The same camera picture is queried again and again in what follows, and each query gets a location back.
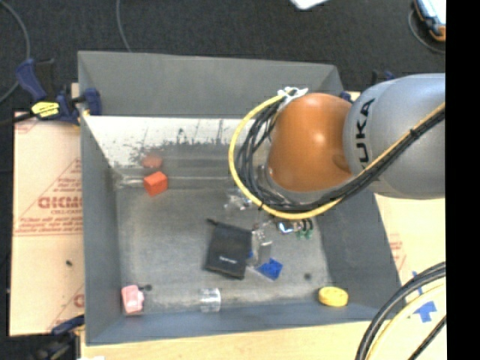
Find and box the brown cardboard board red print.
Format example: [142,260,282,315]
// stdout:
[7,82,446,338]

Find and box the pink toy block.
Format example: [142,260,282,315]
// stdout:
[120,284,146,315]

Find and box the grey metal bin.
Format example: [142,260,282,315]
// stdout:
[76,49,404,347]

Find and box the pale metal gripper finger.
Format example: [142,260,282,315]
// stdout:
[250,229,263,265]
[260,239,274,267]

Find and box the clear plastic cup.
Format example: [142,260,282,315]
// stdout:
[198,287,223,314]

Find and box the clear crumpled plastic thing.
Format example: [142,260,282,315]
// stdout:
[223,190,253,212]

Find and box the black cloth pouch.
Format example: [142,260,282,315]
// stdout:
[202,218,253,281]

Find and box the orange-red cube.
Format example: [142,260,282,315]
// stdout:
[142,170,169,197]

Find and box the yellow round disc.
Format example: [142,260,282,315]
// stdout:
[318,286,350,308]

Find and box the blue toy brick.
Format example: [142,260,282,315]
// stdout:
[255,256,284,282]

